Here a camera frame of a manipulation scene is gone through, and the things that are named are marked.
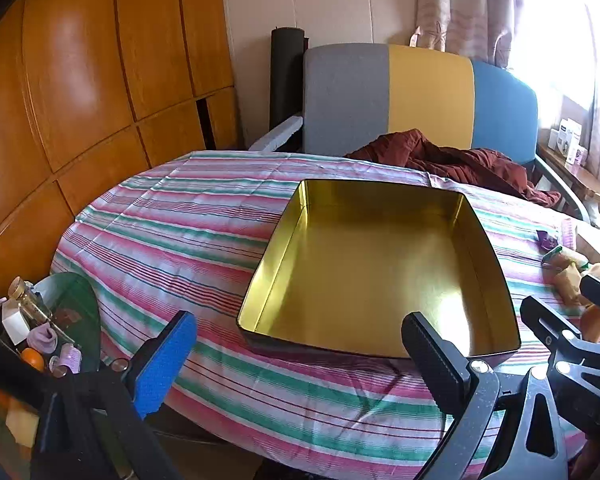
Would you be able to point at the striped tablecloth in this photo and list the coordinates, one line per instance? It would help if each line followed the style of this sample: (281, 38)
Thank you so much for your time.
(180, 220)

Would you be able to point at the wooden desk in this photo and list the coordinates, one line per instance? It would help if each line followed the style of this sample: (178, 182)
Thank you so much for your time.
(585, 177)

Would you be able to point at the black rolled mat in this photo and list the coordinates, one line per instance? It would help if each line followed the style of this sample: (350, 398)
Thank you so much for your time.
(285, 80)

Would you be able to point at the lilac cloth roll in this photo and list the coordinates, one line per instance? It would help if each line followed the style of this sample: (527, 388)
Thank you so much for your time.
(42, 337)

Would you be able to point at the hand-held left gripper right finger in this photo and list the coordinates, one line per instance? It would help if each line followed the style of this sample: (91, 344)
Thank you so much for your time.
(430, 355)

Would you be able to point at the green-edged biscuit packet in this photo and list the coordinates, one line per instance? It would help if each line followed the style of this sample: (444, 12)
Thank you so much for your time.
(562, 257)

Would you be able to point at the wooden wardrobe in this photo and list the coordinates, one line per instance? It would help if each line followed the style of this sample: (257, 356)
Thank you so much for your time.
(80, 85)

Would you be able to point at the bright window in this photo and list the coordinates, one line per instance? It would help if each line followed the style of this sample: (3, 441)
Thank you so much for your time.
(550, 35)

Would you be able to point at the grey yellow blue chair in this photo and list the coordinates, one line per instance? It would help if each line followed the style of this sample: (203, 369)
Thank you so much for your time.
(430, 95)

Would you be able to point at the purple candy wrapper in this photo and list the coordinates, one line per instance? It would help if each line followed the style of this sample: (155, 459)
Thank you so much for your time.
(546, 240)

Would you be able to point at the glass bottle with cork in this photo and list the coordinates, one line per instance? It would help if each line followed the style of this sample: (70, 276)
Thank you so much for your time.
(30, 302)

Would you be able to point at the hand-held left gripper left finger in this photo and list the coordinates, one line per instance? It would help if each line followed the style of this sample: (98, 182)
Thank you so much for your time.
(165, 360)

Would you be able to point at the small white carton box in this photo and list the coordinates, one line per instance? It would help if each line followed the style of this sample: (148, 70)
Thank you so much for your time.
(555, 139)

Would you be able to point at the small white paper box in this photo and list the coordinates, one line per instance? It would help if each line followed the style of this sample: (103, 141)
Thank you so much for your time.
(14, 325)

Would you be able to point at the orange fruit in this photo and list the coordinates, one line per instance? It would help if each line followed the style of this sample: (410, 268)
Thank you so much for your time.
(33, 358)

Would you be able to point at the small pink box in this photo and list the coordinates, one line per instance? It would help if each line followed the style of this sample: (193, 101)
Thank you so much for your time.
(577, 156)

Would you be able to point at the rectangular metal tin box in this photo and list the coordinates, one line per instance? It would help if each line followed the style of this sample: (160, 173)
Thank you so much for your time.
(380, 260)

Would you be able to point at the round glass side table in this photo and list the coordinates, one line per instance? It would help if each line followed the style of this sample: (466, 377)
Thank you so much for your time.
(75, 300)

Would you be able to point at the maroon cloth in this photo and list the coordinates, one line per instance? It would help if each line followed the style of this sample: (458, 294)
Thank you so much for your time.
(455, 160)

